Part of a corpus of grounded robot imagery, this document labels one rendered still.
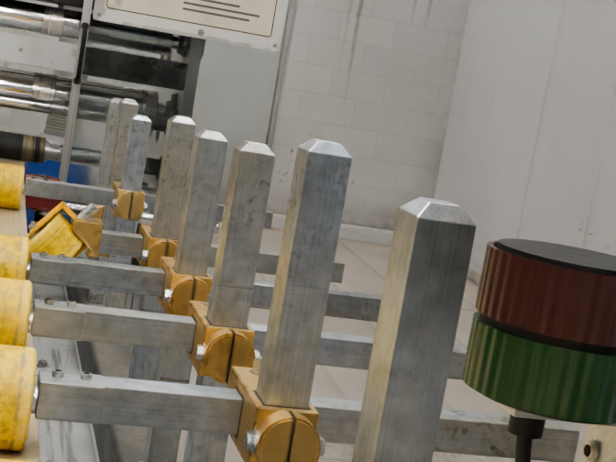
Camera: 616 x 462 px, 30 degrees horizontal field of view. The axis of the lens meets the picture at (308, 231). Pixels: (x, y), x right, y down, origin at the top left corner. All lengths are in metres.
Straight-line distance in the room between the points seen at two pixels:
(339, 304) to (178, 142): 0.33
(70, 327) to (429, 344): 0.58
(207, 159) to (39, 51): 1.57
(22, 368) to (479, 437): 0.39
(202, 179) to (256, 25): 1.59
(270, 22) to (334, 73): 6.38
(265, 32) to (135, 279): 1.59
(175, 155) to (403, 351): 1.00
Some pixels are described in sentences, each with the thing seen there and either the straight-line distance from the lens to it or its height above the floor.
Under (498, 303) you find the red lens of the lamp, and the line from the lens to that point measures 0.38.
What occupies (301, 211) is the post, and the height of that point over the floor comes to 1.12.
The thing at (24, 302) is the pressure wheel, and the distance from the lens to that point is 1.13.
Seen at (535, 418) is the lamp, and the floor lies 1.12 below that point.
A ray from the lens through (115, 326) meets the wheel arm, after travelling 1.16.
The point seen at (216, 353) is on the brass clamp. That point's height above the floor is 0.95.
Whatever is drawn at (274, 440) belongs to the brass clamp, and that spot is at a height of 0.95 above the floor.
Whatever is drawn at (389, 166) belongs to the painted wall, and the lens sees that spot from 9.44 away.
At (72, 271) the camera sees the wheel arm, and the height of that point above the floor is 0.95.
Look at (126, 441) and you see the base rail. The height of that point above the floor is 0.70.
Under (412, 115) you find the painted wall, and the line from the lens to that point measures 9.46.
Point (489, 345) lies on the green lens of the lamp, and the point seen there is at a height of 1.15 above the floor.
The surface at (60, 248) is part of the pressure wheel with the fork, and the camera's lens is 1.63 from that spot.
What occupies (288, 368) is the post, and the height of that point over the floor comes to 1.00.
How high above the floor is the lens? 1.22
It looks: 7 degrees down
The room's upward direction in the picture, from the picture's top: 10 degrees clockwise
